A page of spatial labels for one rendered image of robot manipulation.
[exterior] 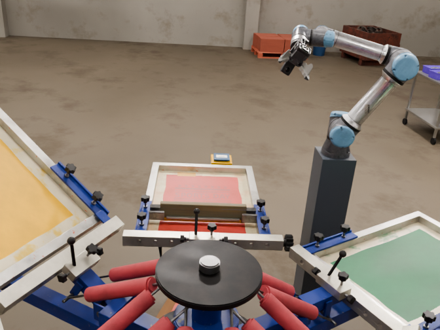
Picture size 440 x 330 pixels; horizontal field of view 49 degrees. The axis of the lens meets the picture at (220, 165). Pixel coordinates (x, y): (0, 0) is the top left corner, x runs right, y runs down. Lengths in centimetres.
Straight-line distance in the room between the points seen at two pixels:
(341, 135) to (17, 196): 146
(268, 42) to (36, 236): 915
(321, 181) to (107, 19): 961
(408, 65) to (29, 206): 170
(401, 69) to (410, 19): 1035
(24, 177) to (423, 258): 174
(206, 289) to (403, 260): 118
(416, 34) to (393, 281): 1091
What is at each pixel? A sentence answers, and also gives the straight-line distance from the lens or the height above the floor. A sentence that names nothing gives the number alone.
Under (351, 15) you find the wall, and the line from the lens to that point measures 1214.
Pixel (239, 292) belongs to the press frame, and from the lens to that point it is 135.
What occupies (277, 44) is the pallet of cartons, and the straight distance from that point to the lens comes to 1070.
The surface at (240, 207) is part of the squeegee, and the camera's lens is 227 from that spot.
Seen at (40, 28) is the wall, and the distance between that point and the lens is 1211.
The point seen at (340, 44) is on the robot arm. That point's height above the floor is 177.
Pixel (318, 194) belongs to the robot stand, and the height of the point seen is 100.
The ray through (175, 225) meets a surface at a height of 96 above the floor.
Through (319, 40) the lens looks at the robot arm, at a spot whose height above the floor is 180.
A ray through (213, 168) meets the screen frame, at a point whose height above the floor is 98.
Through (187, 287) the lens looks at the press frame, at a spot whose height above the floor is 132.
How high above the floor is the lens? 217
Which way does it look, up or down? 25 degrees down
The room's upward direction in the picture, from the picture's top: 4 degrees clockwise
